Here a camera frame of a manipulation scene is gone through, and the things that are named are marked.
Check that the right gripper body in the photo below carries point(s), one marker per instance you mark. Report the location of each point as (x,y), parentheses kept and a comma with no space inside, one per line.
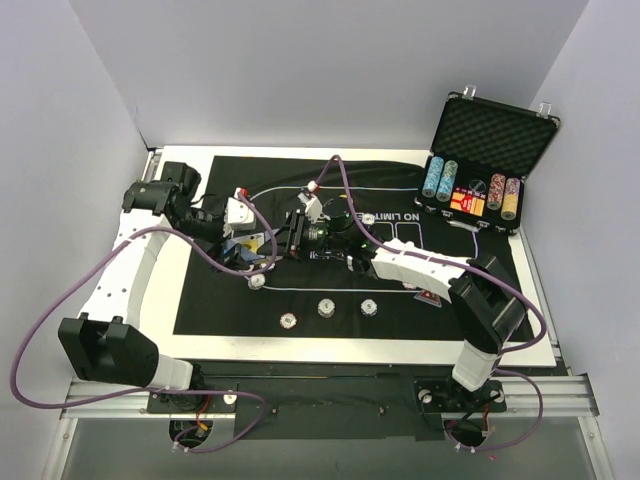
(292,233)

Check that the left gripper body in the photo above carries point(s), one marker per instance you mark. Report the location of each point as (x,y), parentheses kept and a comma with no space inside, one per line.
(232,248)

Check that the grey chips top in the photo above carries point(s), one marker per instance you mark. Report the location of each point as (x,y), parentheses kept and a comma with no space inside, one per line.
(368,219)

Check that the grey chips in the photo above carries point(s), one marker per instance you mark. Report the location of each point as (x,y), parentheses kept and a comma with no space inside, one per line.
(257,281)
(368,219)

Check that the grey chip stack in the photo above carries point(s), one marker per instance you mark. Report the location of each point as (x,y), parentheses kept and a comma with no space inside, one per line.
(326,308)

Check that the blue chip stack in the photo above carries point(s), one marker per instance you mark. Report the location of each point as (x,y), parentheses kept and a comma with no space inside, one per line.
(368,307)

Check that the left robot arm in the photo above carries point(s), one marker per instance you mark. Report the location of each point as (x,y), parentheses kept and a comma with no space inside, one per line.
(104,342)

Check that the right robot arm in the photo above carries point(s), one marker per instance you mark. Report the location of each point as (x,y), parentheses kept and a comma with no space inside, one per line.
(484,303)

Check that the black poker table mat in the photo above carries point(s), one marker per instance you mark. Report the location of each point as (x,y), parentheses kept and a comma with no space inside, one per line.
(214,303)

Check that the red white chip front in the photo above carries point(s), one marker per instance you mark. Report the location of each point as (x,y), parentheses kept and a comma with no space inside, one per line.
(288,320)

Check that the red triangle dealer marker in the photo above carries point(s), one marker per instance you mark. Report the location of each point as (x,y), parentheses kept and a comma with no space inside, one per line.
(429,298)

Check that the green chip row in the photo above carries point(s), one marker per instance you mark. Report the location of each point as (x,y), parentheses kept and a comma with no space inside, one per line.
(447,180)

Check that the light blue chip row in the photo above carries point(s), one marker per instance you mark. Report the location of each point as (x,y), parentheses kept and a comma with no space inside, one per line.
(432,177)

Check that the red card deck in case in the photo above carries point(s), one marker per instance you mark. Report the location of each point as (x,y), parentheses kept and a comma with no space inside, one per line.
(468,201)

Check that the black aluminium chip case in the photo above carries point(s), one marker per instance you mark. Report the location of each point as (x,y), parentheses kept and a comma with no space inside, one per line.
(486,137)

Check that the red chip row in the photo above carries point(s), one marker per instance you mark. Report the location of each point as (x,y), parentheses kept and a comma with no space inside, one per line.
(496,191)

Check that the yellow chip row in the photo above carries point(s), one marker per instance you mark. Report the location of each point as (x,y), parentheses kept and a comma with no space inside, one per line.
(510,199)

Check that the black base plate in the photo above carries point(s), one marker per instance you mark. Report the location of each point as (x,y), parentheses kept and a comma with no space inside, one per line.
(314,401)

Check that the aluminium rail frame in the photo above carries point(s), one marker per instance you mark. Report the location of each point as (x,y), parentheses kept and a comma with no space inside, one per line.
(570,445)

